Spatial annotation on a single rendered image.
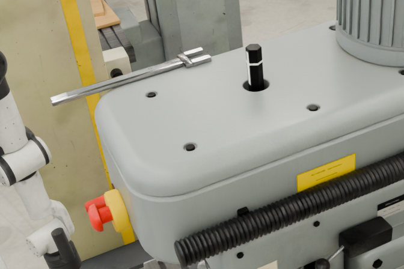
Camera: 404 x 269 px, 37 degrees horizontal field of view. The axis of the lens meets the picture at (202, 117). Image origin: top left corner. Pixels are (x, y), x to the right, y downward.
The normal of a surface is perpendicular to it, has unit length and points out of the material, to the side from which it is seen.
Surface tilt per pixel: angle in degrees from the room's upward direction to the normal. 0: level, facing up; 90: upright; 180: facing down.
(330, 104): 0
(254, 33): 0
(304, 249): 90
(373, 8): 90
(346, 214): 90
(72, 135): 90
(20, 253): 0
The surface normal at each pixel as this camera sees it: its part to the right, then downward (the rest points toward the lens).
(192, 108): -0.11, -0.83
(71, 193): 0.39, 0.48
